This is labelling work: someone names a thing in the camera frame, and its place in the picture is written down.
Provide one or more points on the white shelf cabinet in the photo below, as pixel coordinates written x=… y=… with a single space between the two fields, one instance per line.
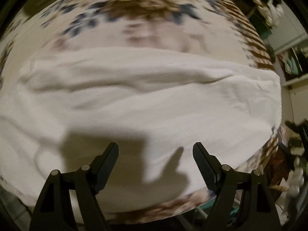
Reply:
x=289 y=43

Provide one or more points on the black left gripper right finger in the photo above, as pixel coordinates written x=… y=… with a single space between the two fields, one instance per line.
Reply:
x=257 y=209

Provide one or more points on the white pants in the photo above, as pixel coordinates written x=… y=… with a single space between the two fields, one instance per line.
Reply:
x=63 y=109

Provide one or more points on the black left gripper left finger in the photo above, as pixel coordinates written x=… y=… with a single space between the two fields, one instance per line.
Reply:
x=54 y=211

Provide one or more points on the black and white garment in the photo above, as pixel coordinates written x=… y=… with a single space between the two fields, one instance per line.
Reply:
x=271 y=10

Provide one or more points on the floral patterned bedspread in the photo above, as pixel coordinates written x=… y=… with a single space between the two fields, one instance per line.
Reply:
x=215 y=29

